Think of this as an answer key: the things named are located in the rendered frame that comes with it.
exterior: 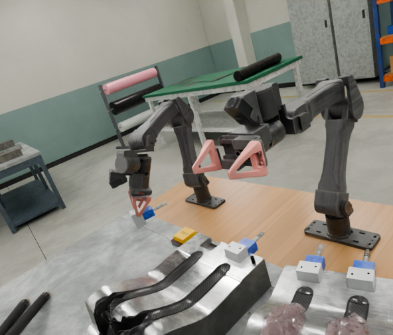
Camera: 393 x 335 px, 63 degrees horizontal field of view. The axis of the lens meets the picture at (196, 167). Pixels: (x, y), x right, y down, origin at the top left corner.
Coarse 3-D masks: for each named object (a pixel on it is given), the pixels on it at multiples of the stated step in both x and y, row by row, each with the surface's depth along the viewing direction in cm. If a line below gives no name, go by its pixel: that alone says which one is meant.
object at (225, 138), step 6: (222, 138) 67; (228, 138) 65; (234, 138) 64; (258, 138) 59; (222, 144) 67; (228, 144) 66; (228, 150) 67; (234, 150) 66; (240, 150) 63; (246, 162) 64
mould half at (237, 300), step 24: (192, 240) 98; (168, 264) 91; (216, 264) 84; (240, 264) 81; (264, 264) 81; (120, 288) 81; (168, 288) 82; (192, 288) 79; (216, 288) 76; (240, 288) 76; (264, 288) 82; (120, 312) 71; (192, 312) 71; (216, 312) 72; (240, 312) 77
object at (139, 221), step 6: (162, 204) 115; (132, 210) 114; (138, 210) 112; (144, 210) 114; (150, 210) 112; (132, 216) 110; (144, 216) 112; (150, 216) 113; (138, 222) 111; (144, 222) 112; (138, 228) 112
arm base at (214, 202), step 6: (198, 192) 135; (204, 192) 136; (186, 198) 146; (192, 198) 144; (198, 198) 137; (204, 198) 136; (210, 198) 138; (216, 198) 137; (222, 198) 135; (198, 204) 138; (204, 204) 135; (210, 204) 134; (216, 204) 132
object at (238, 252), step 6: (258, 234) 90; (246, 240) 87; (252, 240) 88; (228, 246) 85; (234, 246) 84; (240, 246) 84; (246, 246) 85; (252, 246) 85; (228, 252) 84; (234, 252) 82; (240, 252) 82; (246, 252) 83; (252, 252) 85; (228, 258) 85; (234, 258) 83; (240, 258) 82
